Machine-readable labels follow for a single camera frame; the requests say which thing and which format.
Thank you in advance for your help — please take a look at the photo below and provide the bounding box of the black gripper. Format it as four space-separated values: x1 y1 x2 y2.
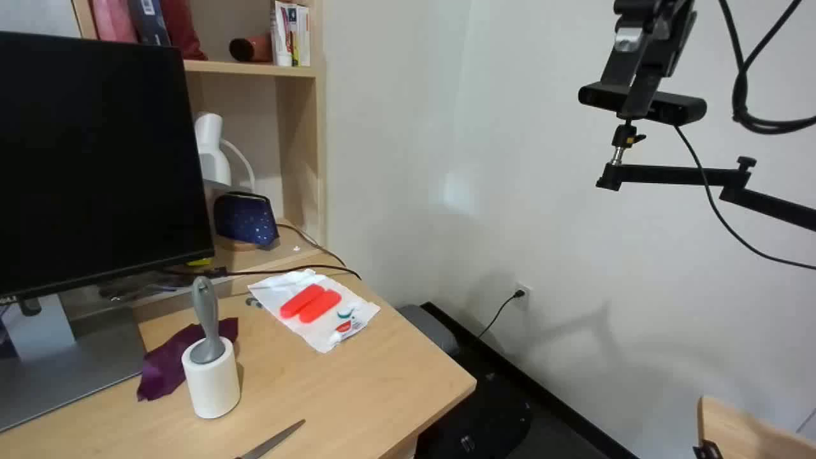
596 0 698 121

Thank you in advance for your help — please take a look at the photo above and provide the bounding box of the white lint roller grey handle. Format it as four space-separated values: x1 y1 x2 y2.
179 274 242 420

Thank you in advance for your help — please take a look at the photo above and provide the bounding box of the black floor platform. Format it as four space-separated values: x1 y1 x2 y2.
397 300 641 459

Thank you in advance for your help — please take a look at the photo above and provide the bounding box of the wooden shelf unit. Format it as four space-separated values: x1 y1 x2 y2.
72 0 328 274

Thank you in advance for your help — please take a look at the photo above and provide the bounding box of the black bag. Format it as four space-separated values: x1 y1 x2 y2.
418 372 539 459

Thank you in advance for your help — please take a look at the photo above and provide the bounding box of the brown cylinder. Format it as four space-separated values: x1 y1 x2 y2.
228 32 276 65

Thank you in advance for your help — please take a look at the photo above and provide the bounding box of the plastic bag with red items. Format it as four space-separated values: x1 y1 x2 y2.
248 267 383 353

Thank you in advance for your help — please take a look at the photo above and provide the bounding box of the blue round device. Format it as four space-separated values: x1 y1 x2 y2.
212 189 281 250

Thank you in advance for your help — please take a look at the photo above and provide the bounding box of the maroon bag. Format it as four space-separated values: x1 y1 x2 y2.
160 0 210 60

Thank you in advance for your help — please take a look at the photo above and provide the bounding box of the dark blue box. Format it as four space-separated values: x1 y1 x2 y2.
127 0 174 47

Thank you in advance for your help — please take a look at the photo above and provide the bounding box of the pink folder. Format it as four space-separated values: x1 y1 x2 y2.
86 0 138 45

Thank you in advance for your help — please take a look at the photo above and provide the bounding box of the black computer monitor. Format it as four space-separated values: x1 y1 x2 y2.
0 31 216 300

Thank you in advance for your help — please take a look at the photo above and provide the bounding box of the purple cloth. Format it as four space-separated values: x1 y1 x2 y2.
134 316 240 402

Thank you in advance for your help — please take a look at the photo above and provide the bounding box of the silver monitor stand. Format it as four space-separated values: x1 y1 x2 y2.
0 291 148 435

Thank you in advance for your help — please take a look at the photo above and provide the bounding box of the black stereo camera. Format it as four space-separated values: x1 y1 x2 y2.
579 80 708 126

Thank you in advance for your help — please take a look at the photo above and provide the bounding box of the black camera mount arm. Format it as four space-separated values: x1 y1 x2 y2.
595 116 816 233

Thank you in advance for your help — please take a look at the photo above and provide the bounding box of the black camera cable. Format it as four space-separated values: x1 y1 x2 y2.
673 124 816 274

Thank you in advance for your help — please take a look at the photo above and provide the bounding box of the black wall plug cable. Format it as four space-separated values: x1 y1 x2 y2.
475 286 530 342

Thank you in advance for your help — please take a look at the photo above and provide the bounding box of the black desk cable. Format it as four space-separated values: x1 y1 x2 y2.
169 222 364 286

